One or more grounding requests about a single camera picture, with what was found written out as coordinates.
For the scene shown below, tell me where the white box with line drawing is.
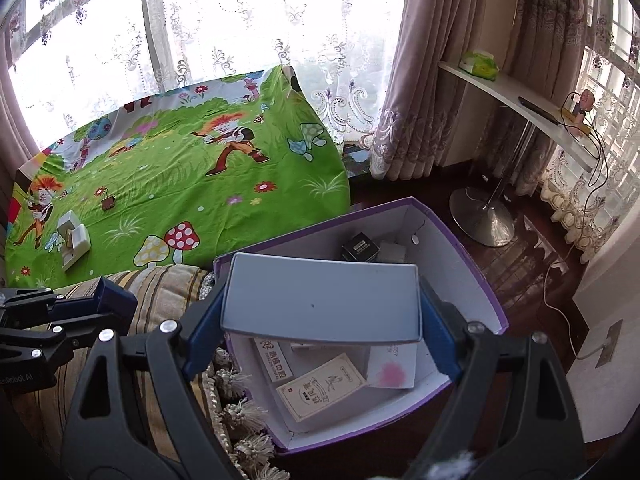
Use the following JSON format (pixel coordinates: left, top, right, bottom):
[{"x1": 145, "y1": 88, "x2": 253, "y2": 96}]
[{"x1": 275, "y1": 352, "x2": 369, "y2": 424}]

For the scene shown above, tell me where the wall outlet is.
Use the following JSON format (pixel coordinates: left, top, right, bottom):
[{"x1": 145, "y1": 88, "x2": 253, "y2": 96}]
[{"x1": 596, "y1": 319, "x2": 624, "y2": 362}]

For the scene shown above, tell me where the black box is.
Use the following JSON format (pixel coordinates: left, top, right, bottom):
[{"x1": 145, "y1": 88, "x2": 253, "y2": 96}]
[{"x1": 341, "y1": 231, "x2": 382, "y2": 262}]

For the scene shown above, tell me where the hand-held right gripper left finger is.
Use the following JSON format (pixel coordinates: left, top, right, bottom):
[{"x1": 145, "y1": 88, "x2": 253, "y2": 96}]
[{"x1": 62, "y1": 254, "x2": 238, "y2": 480}]

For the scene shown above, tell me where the embroidered lace window curtain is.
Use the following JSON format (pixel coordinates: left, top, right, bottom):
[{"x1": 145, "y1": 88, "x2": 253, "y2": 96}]
[{"x1": 539, "y1": 25, "x2": 640, "y2": 265}]

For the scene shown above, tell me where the white box with printed text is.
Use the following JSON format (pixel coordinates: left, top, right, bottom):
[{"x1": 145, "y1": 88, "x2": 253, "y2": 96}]
[{"x1": 251, "y1": 337, "x2": 294, "y2": 382}]

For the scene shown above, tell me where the silver box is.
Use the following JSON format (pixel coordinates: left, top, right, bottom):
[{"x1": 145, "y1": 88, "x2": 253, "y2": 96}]
[{"x1": 56, "y1": 210, "x2": 84, "y2": 242}]

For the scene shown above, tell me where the green tissue pack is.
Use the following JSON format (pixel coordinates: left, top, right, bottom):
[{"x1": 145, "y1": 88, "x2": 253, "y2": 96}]
[{"x1": 459, "y1": 49, "x2": 501, "y2": 81}]

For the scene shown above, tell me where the black cable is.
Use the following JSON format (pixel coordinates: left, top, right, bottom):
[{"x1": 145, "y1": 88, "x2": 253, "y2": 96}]
[{"x1": 559, "y1": 91, "x2": 610, "y2": 213}]

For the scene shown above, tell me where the cartoon printed green blanket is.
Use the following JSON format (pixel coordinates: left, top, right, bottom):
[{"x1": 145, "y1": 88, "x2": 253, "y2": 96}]
[{"x1": 5, "y1": 65, "x2": 352, "y2": 291}]

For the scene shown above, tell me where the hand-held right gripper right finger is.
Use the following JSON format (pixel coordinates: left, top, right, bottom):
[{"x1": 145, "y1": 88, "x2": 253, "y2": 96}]
[{"x1": 402, "y1": 277, "x2": 586, "y2": 480}]

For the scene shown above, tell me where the white lace sheer curtain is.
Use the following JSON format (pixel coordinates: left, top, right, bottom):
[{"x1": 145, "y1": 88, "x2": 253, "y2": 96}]
[{"x1": 0, "y1": 0, "x2": 417, "y2": 148}]

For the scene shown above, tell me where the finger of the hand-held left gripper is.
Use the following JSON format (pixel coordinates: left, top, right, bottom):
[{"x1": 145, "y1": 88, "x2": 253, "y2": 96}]
[
  {"x1": 0, "y1": 312, "x2": 132, "y2": 363},
  {"x1": 0, "y1": 276, "x2": 139, "y2": 322}
]

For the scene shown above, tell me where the mauve patterned drape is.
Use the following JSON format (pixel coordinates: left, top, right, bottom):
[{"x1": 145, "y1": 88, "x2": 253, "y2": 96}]
[{"x1": 369, "y1": 0, "x2": 590, "y2": 182}]

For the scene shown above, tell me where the grey white box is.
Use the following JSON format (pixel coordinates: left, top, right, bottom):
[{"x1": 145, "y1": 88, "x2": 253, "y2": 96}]
[{"x1": 220, "y1": 252, "x2": 424, "y2": 345}]

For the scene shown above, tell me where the white box with pink stain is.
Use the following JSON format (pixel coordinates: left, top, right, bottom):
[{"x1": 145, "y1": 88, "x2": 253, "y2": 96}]
[{"x1": 366, "y1": 342, "x2": 419, "y2": 390}]

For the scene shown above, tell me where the white cable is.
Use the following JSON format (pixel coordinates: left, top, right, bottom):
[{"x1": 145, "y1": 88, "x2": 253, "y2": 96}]
[{"x1": 541, "y1": 254, "x2": 610, "y2": 361}]

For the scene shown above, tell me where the plain white box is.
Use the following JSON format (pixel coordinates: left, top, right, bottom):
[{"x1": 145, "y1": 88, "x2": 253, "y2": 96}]
[{"x1": 61, "y1": 227, "x2": 92, "y2": 272}]

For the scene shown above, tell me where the white side table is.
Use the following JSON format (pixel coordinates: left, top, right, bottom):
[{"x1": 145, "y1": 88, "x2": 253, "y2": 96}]
[{"x1": 438, "y1": 60, "x2": 602, "y2": 249}]

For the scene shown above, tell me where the purple cardboard box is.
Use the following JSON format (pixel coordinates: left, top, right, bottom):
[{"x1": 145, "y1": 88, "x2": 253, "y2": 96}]
[{"x1": 212, "y1": 197, "x2": 510, "y2": 453}]

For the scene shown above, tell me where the pink gadget with cables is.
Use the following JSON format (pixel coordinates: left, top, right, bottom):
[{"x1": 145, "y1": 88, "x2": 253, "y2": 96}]
[{"x1": 571, "y1": 89, "x2": 597, "y2": 137}]

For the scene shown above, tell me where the black remote control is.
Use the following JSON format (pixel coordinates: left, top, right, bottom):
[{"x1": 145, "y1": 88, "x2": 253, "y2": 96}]
[{"x1": 518, "y1": 95, "x2": 559, "y2": 124}]

